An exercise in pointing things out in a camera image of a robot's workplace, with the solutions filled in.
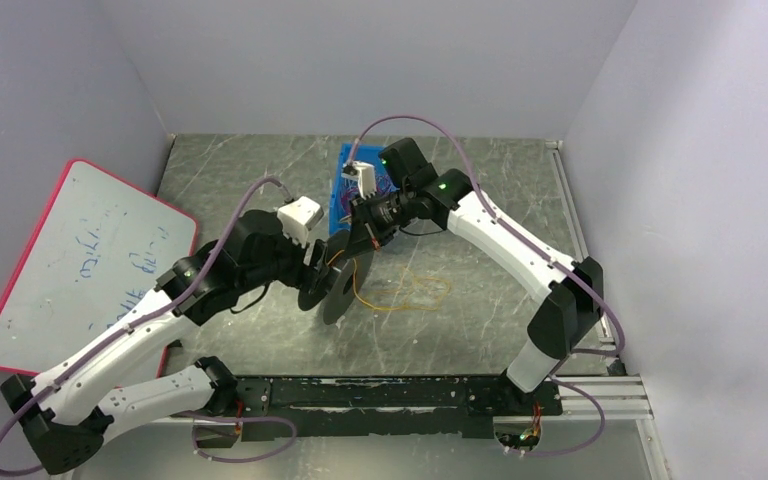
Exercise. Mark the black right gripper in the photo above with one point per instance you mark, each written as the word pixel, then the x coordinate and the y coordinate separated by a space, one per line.
pixel 366 221

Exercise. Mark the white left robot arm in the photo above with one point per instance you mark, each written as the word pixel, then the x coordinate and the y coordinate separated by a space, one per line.
pixel 69 412

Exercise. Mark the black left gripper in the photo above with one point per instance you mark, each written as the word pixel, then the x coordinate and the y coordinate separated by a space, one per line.
pixel 311 263

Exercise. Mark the pink framed whiteboard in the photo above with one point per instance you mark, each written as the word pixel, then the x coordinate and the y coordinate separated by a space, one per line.
pixel 98 247

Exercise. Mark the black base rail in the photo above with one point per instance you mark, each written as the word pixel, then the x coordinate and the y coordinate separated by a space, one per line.
pixel 345 406

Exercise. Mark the blue plastic bin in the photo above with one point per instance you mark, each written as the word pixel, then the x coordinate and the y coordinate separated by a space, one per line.
pixel 343 190

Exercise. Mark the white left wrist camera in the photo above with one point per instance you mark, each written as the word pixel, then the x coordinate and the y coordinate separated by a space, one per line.
pixel 298 218

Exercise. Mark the black cable spool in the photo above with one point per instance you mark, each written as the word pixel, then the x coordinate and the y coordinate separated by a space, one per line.
pixel 331 278

